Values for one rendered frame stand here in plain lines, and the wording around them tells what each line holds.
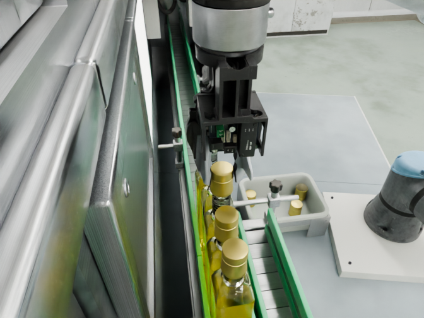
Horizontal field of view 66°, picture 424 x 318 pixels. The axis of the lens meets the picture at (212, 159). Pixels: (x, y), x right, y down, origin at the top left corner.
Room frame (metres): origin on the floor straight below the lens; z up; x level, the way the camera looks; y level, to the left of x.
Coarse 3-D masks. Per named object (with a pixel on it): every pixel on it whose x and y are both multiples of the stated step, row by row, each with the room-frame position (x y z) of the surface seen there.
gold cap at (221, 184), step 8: (216, 168) 0.36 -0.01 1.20; (224, 168) 0.36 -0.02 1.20; (232, 168) 0.36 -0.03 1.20; (216, 176) 0.35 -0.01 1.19; (224, 176) 0.35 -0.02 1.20; (232, 176) 0.35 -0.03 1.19; (216, 184) 0.35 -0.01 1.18; (224, 184) 0.34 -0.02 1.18; (232, 184) 0.36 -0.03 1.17; (216, 192) 0.35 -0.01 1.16; (224, 192) 0.34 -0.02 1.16
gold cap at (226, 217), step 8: (224, 208) 0.31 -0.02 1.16; (232, 208) 0.31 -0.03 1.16; (216, 216) 0.30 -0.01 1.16; (224, 216) 0.30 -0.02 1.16; (232, 216) 0.30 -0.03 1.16; (216, 224) 0.30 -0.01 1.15; (224, 224) 0.29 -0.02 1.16; (232, 224) 0.29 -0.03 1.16; (216, 232) 0.30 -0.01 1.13; (224, 232) 0.29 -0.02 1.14; (232, 232) 0.29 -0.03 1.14; (224, 240) 0.29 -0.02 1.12
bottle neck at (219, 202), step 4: (212, 196) 0.36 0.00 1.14; (228, 196) 0.36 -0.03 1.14; (212, 200) 0.36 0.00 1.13; (216, 200) 0.35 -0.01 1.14; (220, 200) 0.35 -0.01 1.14; (224, 200) 0.35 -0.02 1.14; (228, 200) 0.35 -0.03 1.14; (212, 204) 0.36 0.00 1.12; (216, 204) 0.35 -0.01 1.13; (220, 204) 0.35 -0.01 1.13; (224, 204) 0.35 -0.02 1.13; (228, 204) 0.35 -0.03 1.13; (216, 208) 0.35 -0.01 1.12
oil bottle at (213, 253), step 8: (208, 240) 0.32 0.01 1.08; (208, 248) 0.31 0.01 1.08; (216, 248) 0.30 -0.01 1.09; (208, 256) 0.30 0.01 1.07; (216, 256) 0.29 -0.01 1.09; (208, 264) 0.29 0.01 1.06; (216, 264) 0.28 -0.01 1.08; (208, 272) 0.29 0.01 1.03; (208, 280) 0.29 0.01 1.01; (208, 288) 0.29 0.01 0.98; (208, 296) 0.30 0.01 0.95
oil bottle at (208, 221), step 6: (210, 210) 0.37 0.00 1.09; (204, 216) 0.37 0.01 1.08; (210, 216) 0.36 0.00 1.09; (204, 222) 0.36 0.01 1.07; (210, 222) 0.35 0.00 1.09; (204, 228) 0.35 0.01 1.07; (210, 228) 0.34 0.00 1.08; (204, 234) 0.36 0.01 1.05; (210, 234) 0.33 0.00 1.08; (204, 240) 0.36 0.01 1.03; (204, 246) 0.36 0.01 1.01; (204, 252) 0.36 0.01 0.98; (204, 258) 0.37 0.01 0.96; (204, 264) 0.37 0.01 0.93; (204, 270) 0.37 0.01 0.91
